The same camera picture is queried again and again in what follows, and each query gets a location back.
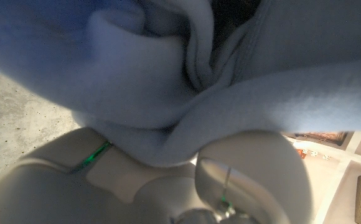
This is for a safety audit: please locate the printed bookshelf backdrop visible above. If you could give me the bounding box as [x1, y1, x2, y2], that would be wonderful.
[281, 130, 361, 224]

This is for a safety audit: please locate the blue hoodie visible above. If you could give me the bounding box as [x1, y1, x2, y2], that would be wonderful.
[0, 0, 361, 168]

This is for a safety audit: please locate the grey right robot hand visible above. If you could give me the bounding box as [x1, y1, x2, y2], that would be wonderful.
[0, 126, 314, 224]

